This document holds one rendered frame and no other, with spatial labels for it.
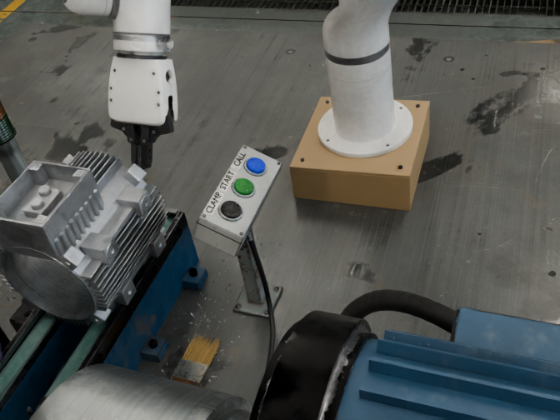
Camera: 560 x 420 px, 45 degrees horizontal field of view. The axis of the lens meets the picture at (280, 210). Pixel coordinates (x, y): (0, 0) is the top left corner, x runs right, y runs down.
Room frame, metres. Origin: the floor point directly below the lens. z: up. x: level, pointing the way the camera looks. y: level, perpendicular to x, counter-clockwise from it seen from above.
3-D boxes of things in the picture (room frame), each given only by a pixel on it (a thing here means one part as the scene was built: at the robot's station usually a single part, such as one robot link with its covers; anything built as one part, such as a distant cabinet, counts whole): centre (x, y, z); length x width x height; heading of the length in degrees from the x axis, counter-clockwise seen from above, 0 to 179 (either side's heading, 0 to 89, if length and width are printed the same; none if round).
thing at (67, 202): (0.75, 0.32, 1.11); 0.12 x 0.11 x 0.07; 153
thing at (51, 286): (0.78, 0.31, 1.01); 0.20 x 0.19 x 0.19; 153
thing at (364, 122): (1.10, -0.20, 0.98); 0.19 x 0.19 x 0.18
